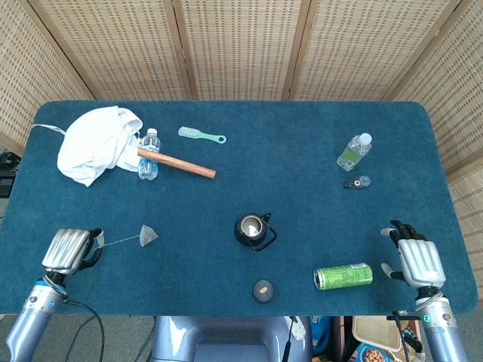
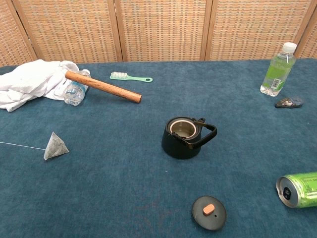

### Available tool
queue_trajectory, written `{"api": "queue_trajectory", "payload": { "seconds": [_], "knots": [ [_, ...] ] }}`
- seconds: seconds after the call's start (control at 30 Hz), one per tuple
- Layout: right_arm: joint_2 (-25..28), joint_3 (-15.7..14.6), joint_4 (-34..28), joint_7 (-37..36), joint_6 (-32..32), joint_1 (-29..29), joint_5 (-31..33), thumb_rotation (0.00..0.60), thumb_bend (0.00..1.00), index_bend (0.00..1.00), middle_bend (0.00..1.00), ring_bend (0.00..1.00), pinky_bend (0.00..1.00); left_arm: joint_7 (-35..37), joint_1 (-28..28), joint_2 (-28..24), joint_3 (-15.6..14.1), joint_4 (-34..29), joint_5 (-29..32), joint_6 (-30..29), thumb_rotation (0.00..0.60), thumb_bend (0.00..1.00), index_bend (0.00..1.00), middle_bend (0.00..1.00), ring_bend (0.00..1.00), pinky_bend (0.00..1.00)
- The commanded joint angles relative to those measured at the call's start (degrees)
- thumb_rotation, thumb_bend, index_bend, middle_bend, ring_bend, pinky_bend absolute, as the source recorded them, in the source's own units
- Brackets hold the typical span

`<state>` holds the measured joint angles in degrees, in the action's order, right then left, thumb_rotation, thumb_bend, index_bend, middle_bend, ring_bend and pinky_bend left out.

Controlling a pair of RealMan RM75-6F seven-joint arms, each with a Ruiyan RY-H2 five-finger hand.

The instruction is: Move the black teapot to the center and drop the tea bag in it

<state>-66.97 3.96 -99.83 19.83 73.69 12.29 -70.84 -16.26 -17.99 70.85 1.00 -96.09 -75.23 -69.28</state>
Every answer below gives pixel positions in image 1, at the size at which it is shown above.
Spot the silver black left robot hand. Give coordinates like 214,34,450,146
41,227,105,276

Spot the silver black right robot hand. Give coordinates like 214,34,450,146
380,219,446,290

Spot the pyramid tea bag with string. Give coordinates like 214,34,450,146
100,224,159,249

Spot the black teapot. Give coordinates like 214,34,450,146
233,212,278,253

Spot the black teapot lid orange knob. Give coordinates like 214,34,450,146
252,279,275,303

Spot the green drink can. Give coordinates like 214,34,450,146
312,262,374,291

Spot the beige takeaway box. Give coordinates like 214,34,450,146
352,315,405,354

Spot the black floor equipment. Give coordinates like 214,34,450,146
0,150,20,198

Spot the white crumpled cloth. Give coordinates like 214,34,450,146
57,105,144,188

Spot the blue cookie box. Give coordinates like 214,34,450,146
352,342,395,362

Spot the clear bottle blue label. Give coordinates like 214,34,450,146
137,127,162,181

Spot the blue plastic package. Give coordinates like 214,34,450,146
311,315,333,355

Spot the clear bottle green label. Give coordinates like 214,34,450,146
336,132,373,172

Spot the blue carpet table cover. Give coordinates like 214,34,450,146
0,100,480,318

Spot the wooden rolling stick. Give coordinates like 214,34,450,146
137,147,217,180

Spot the mint green brush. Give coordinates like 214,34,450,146
177,126,228,145

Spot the grey-blue robot torso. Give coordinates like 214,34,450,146
150,315,314,362

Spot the woven bamboo folding screen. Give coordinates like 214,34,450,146
0,0,483,253

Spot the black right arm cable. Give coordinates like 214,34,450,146
392,309,423,362

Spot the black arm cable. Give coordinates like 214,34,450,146
392,309,423,362
62,297,106,362

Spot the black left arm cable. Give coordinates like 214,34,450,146
62,297,106,362

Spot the white strap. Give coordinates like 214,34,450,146
31,123,67,136

